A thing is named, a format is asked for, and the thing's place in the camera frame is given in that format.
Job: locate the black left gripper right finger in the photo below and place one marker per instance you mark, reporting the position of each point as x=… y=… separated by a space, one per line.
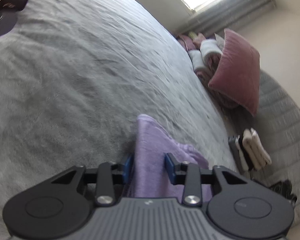
x=222 y=204

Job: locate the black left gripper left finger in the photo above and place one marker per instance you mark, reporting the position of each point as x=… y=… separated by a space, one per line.
x=63 y=203

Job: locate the purple garment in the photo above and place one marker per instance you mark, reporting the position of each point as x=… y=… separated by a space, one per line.
x=150 y=178

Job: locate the cream folded top garment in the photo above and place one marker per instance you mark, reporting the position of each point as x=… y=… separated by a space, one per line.
x=261 y=146

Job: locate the beige folded garment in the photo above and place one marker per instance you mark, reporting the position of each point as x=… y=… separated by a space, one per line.
x=252 y=150

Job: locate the grey padded headboard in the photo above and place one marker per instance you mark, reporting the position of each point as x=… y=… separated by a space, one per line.
x=277 y=123

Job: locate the black folded garment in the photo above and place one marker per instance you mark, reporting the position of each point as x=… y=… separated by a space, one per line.
x=245 y=154

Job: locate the dark grey folded garment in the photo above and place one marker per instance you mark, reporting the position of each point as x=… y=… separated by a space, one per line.
x=235 y=153

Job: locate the pink velvet pillow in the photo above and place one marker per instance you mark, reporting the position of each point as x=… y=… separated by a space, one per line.
x=238 y=73

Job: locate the grey bed sheet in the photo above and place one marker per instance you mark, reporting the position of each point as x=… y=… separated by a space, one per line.
x=75 y=75

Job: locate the small pink cushion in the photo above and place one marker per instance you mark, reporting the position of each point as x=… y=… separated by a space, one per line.
x=192 y=41

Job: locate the grey curtain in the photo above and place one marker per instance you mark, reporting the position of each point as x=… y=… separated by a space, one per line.
x=223 y=14

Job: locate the round black phone stand base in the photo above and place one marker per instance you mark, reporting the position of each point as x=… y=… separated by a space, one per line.
x=8 y=20

